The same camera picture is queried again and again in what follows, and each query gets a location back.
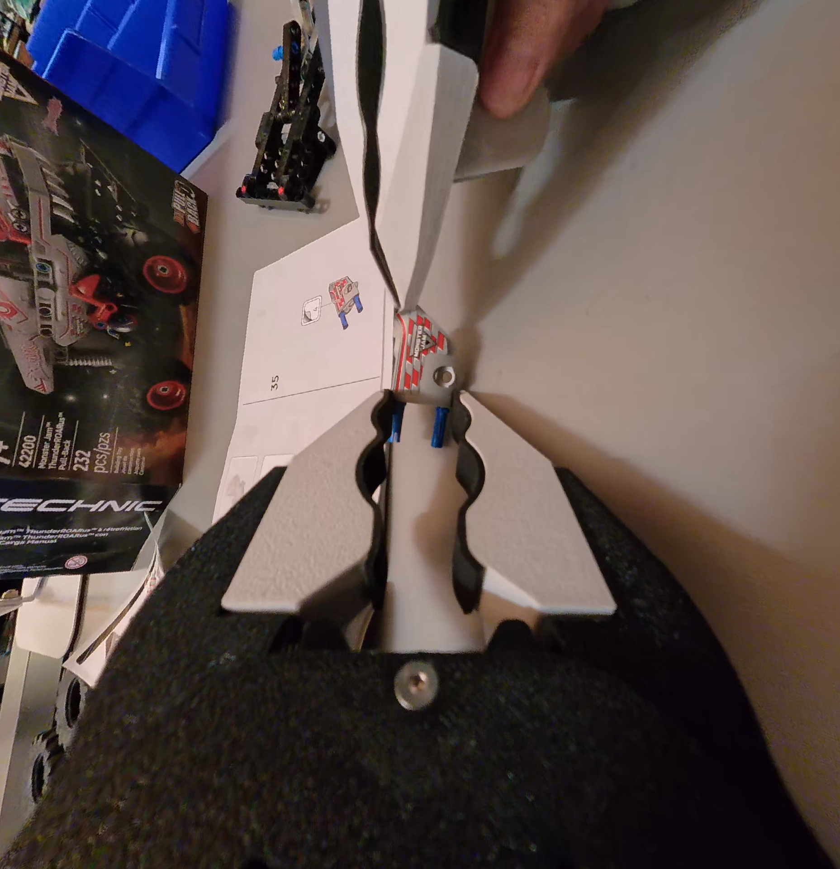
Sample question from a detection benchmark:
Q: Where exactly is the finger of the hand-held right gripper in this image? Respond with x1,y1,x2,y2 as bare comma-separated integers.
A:
327,0,402,304
378,0,479,318

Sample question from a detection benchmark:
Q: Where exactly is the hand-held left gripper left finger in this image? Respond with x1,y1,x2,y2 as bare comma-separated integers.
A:
222,390,394,615

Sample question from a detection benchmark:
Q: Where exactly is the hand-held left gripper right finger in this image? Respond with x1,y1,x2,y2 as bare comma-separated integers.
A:
450,392,617,635

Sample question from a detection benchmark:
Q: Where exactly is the grey toy panel piece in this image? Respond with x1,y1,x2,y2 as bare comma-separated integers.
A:
390,306,456,396

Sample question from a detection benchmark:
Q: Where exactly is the red grey sticker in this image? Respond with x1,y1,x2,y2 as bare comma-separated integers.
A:
393,307,451,393

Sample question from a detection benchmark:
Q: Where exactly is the grey desk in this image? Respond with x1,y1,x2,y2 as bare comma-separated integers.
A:
142,0,840,869

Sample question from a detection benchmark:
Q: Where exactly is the person's right hand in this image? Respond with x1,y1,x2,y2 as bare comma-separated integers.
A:
478,0,615,121

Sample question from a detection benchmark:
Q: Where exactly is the open white instruction booklet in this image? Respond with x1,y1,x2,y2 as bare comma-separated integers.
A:
60,217,402,687

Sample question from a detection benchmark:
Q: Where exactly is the blue storage bin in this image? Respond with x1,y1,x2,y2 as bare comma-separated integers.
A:
26,0,232,174

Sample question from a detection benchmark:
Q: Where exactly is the black toy set box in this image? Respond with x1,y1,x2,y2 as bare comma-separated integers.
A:
0,41,210,583

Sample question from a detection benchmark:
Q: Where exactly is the black toy chassis frame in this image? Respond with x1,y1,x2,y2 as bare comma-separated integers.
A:
237,20,337,215

